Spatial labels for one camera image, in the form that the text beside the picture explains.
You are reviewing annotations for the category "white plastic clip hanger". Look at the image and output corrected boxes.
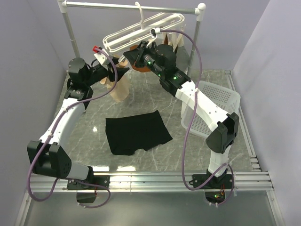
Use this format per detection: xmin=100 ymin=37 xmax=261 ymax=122
xmin=103 ymin=2 xmax=185 ymax=54

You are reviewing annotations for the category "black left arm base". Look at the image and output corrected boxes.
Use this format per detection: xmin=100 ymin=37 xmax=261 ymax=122
xmin=66 ymin=175 xmax=111 ymax=209

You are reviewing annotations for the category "aluminium right side rail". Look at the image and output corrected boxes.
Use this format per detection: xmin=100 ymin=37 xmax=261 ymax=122
xmin=225 ymin=70 xmax=262 ymax=172

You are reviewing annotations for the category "black underwear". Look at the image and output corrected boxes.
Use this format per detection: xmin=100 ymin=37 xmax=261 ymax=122
xmin=105 ymin=111 xmax=173 ymax=156

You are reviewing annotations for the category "aluminium front rail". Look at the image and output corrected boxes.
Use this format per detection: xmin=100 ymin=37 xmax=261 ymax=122
xmin=31 ymin=171 xmax=274 ymax=193

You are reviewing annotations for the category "aluminium rail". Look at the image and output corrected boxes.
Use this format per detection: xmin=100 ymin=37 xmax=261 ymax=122
xmin=31 ymin=171 xmax=274 ymax=193
xmin=225 ymin=70 xmax=262 ymax=172

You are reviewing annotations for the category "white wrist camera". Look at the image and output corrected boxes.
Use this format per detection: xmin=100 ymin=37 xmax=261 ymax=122
xmin=93 ymin=46 xmax=110 ymax=70
xmin=147 ymin=27 xmax=164 ymax=47

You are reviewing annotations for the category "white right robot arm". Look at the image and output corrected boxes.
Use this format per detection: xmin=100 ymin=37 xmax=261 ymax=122
xmin=123 ymin=41 xmax=239 ymax=188

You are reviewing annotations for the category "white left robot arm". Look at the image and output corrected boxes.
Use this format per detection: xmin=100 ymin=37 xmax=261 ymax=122
xmin=27 ymin=54 xmax=129 ymax=189

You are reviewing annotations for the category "white metal clothes rack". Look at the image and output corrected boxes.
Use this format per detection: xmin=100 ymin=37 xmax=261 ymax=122
xmin=58 ymin=0 xmax=198 ymax=89

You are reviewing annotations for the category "orange hanging underwear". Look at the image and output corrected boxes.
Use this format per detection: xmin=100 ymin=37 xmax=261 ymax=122
xmin=130 ymin=45 xmax=151 ymax=73

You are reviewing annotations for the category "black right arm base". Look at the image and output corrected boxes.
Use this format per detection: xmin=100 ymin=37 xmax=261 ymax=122
xmin=189 ymin=170 xmax=235 ymax=206

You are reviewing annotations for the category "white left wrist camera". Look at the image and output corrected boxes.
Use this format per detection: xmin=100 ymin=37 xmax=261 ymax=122
xmin=93 ymin=46 xmax=110 ymax=70

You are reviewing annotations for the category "beige hanging underwear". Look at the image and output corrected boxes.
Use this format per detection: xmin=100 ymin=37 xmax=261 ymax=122
xmin=98 ymin=54 xmax=130 ymax=103

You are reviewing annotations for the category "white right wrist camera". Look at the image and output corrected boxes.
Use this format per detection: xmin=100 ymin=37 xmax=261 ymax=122
xmin=147 ymin=27 xmax=164 ymax=47

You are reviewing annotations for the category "white plastic laundry basket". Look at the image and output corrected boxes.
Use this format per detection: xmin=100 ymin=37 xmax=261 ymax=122
xmin=175 ymin=81 xmax=240 ymax=138

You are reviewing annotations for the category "cream grey hanging underwear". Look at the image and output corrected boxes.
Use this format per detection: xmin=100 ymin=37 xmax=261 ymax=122
xmin=165 ymin=32 xmax=184 ymax=53

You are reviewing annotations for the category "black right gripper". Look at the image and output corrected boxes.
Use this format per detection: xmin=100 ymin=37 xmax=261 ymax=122
xmin=123 ymin=42 xmax=164 ymax=79

